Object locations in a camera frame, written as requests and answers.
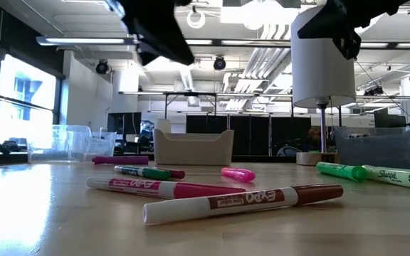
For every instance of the white shade wooden base lamp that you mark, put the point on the white shade wooden base lamp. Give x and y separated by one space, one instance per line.
319 71

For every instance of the light green Sharpie highlighter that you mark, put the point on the light green Sharpie highlighter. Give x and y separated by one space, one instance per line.
404 177

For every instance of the clear plastic bin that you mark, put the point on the clear plastic bin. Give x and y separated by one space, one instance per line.
69 145

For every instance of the black monitor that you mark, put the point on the black monitor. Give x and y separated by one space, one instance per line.
124 122

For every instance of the brown Expo marker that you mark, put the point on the brown Expo marker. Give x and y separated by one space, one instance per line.
315 193

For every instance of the pink Expo marker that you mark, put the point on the pink Expo marker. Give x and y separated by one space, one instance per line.
190 190

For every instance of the large purple highlighter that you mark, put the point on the large purple highlighter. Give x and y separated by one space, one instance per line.
119 160

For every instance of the white plastic bin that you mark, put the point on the white plastic bin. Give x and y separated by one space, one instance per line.
193 149

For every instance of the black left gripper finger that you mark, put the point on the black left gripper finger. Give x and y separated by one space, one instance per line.
146 57
166 39

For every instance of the long ceiling light bar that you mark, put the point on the long ceiling light bar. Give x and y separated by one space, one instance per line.
84 41

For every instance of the person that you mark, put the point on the person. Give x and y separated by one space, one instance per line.
313 137

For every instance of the black ceiling spotlight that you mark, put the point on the black ceiling spotlight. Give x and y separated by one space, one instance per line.
102 66
219 63

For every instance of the green Expo marker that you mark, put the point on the green Expo marker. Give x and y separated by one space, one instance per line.
155 173

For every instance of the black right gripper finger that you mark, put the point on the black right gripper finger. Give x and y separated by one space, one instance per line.
352 44
324 26

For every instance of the smoky grey translucent bin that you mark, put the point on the smoky grey translucent bin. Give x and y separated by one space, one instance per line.
386 149

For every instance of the black partition panel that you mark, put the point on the black partition panel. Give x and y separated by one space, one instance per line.
251 135

